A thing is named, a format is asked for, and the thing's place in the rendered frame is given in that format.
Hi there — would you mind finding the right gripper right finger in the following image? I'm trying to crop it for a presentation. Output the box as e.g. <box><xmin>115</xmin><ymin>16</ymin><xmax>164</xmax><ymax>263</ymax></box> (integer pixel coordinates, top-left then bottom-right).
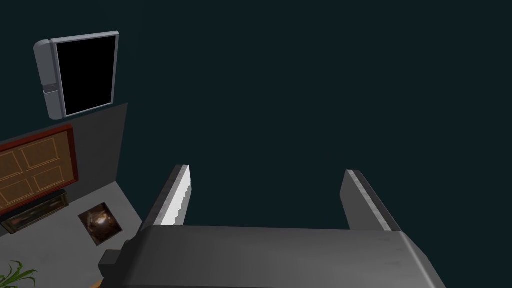
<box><xmin>339</xmin><ymin>169</ymin><xmax>403</xmax><ymax>233</ymax></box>

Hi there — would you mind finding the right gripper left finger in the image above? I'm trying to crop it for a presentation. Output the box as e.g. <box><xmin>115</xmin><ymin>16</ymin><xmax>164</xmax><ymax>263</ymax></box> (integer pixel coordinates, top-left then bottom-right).
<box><xmin>140</xmin><ymin>164</ymin><xmax>193</xmax><ymax>232</ymax></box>

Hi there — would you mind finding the brown square picture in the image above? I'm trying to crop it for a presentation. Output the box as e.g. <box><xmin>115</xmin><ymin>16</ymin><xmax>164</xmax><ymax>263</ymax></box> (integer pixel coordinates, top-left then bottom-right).
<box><xmin>77</xmin><ymin>202</ymin><xmax>123</xmax><ymax>247</ymax></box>

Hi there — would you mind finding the dark framed picture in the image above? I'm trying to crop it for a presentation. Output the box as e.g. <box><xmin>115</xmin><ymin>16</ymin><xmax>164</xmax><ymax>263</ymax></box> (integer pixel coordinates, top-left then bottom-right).
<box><xmin>0</xmin><ymin>189</ymin><xmax>70</xmax><ymax>235</ymax></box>

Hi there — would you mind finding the brown panelled door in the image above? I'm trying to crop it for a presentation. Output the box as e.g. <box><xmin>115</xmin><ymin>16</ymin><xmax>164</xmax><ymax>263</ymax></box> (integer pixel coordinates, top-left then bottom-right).
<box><xmin>0</xmin><ymin>124</ymin><xmax>80</xmax><ymax>216</ymax></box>

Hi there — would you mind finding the grey framed black window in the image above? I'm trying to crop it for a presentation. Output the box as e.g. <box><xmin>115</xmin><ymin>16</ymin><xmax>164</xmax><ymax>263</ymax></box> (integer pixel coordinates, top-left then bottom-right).
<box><xmin>33</xmin><ymin>30</ymin><xmax>121</xmax><ymax>121</ymax></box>

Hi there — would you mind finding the green plant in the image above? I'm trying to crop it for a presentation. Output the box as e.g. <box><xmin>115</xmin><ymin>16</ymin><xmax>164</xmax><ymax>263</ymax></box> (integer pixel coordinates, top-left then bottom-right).
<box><xmin>0</xmin><ymin>260</ymin><xmax>38</xmax><ymax>288</ymax></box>

